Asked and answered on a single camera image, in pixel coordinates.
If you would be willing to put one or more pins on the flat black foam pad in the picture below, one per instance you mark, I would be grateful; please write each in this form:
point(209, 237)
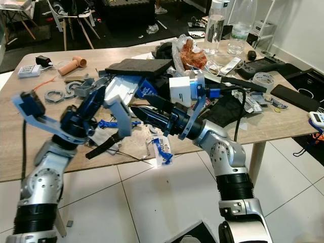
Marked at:
point(139, 67)

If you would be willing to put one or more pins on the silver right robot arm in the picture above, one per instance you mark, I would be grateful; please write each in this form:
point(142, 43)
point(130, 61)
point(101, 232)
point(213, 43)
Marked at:
point(230, 159)

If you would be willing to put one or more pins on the blue clip in clear packaging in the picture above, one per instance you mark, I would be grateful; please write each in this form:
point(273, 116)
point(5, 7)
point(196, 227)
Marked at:
point(162, 150)

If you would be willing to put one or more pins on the small white cardboard box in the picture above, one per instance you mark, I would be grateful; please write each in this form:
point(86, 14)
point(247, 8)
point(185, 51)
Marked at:
point(179, 91)

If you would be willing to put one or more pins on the black case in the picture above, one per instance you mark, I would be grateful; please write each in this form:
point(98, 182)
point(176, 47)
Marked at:
point(309, 81)

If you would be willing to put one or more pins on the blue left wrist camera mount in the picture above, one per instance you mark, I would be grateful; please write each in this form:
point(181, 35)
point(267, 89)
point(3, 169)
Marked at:
point(30, 105)

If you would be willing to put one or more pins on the white chair with wooden legs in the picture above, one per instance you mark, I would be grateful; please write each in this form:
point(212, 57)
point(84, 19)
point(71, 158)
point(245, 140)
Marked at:
point(68, 12)

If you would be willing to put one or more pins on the grey plastic box part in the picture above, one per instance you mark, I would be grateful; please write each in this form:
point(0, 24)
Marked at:
point(82, 88)

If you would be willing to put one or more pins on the clear bottle with green label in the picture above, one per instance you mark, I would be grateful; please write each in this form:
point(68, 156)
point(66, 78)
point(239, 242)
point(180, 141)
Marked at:
point(240, 31)

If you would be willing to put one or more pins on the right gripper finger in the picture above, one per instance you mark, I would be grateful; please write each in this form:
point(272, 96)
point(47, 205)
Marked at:
point(149, 119)
point(163, 107)

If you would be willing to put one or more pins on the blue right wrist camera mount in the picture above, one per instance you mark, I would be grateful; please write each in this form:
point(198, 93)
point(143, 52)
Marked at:
point(198, 85)

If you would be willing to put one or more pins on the white power adapter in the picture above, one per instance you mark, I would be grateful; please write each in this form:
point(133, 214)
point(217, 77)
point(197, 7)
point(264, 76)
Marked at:
point(29, 71)

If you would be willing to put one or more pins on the small black plug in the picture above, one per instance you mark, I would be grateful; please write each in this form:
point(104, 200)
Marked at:
point(43, 61)

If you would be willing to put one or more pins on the wooden table leg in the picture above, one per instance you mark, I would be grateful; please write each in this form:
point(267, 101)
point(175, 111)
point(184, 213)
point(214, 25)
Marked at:
point(258, 162)

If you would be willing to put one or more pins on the blue plastic clamp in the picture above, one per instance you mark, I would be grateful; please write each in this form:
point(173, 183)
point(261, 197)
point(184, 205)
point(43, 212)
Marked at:
point(116, 123)

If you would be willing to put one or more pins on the black cloth bag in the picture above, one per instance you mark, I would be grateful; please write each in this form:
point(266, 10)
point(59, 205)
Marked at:
point(163, 50)

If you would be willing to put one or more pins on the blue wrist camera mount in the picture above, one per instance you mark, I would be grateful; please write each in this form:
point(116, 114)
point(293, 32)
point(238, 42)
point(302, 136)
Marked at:
point(198, 85)
point(30, 105)

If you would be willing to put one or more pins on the black mesh mat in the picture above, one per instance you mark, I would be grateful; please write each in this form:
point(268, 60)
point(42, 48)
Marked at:
point(235, 111)

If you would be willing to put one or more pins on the black handheld controller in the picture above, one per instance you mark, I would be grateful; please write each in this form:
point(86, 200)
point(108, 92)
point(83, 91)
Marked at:
point(263, 66)

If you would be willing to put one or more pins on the blue triangular package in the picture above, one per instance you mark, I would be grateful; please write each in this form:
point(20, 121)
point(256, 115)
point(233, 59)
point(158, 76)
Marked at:
point(144, 90)

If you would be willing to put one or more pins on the black smartphone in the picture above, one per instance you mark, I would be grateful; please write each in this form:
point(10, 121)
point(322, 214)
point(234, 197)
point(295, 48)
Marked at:
point(293, 97)

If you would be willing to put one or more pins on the person's foot in white shoe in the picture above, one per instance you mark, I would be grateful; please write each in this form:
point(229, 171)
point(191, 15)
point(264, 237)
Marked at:
point(160, 9)

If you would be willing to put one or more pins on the clear bottle with white cap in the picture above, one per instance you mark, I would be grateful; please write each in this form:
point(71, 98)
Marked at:
point(215, 28)

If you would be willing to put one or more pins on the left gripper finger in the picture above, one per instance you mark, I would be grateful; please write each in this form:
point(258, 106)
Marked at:
point(105, 145)
point(95, 100)

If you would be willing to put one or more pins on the white digital timer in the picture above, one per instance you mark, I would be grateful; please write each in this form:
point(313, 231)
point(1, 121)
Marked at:
point(316, 120)

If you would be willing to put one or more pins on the grey tape roll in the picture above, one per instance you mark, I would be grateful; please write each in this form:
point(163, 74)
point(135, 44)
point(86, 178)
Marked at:
point(263, 75)

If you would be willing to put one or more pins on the black storage box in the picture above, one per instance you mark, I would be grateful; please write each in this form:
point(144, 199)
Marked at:
point(124, 10)

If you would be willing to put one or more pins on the crumpled clear plastic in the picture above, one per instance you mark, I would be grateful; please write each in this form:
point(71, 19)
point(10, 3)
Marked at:
point(152, 29)

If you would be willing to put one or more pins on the clear bag with red trash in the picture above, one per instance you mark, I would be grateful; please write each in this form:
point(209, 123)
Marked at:
point(190, 55)

